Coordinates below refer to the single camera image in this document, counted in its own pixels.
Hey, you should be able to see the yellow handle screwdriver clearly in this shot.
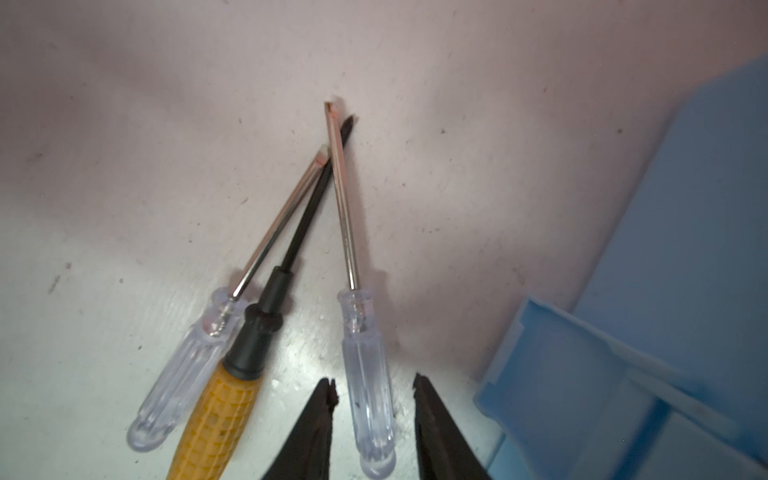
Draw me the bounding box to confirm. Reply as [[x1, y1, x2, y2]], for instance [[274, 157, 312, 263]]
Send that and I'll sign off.
[[165, 115, 356, 480]]

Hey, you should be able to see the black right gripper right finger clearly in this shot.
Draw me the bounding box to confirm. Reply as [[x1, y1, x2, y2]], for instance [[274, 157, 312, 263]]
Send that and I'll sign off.
[[413, 373, 490, 480]]

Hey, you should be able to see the blue plastic tool box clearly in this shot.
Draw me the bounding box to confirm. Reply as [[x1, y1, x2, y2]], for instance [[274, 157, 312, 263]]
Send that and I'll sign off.
[[475, 58, 767, 479]]

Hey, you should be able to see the clear handle short screwdriver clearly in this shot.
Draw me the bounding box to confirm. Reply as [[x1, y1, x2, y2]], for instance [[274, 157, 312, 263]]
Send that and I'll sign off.
[[324, 102, 396, 479]]

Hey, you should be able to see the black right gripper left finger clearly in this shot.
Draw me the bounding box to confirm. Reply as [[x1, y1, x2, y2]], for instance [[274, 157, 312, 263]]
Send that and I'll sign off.
[[263, 378, 338, 480]]

